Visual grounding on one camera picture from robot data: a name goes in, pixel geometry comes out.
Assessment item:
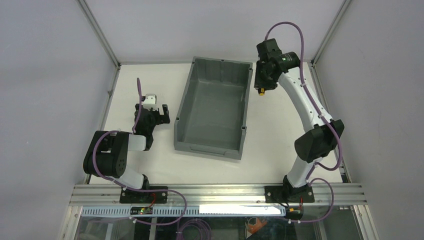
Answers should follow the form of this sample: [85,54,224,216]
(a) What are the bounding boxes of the black yellow screwdriver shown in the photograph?
[258,88,265,96]

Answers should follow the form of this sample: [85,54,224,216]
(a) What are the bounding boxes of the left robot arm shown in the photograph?
[82,103,170,191]

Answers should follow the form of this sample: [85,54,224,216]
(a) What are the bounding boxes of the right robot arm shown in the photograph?
[254,38,345,199]

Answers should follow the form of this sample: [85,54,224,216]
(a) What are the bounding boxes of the grey plastic bin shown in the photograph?
[173,56,254,160]

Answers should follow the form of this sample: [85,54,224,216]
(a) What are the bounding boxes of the orange object under table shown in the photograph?
[245,217,268,235]

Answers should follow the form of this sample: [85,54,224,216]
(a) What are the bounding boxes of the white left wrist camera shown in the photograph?
[142,93,158,111]

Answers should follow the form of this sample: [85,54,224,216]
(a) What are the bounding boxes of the aluminium front rail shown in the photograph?
[69,183,368,207]

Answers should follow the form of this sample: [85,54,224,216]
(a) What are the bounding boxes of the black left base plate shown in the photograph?
[119,185,168,204]

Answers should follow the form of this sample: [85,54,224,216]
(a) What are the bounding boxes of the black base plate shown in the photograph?
[264,185,315,204]
[119,185,168,204]

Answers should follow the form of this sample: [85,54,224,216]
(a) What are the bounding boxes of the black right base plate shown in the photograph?
[264,185,315,204]

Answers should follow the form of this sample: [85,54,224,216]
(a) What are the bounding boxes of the coiled purple cable below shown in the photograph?
[175,218,213,240]

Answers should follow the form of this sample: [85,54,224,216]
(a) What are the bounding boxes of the white slotted cable duct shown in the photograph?
[81,205,286,218]

